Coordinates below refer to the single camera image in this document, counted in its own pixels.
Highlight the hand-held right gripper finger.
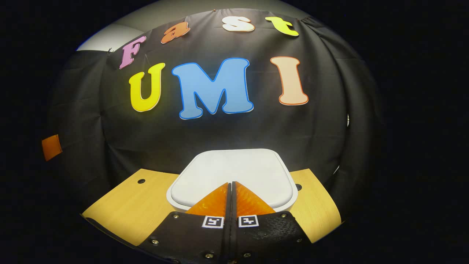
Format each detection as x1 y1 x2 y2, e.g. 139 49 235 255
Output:
137 182 232 264
232 181 313 264

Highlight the wooden desktop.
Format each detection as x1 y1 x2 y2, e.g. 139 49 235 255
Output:
81 168 342 247

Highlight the white desktop garbage bin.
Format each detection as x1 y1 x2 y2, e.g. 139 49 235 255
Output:
166 148 299 213

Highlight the black backdrop cloth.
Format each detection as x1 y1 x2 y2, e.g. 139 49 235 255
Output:
44 8 385 220

